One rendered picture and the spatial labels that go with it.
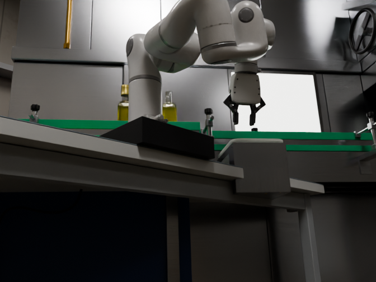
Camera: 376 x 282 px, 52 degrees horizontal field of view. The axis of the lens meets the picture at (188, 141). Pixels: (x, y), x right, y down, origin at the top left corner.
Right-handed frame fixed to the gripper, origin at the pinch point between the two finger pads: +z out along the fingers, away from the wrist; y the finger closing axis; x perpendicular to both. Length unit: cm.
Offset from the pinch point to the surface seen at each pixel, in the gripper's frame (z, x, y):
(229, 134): 3.5, -22.0, -1.3
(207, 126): 2.0, -11.0, 9.9
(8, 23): -129, -321, 171
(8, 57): -90, -313, 167
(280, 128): -1.6, -39.7, -29.2
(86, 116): -3, -45, 55
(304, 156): 10.8, -17.7, -30.4
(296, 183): 20.8, -4.8, -21.2
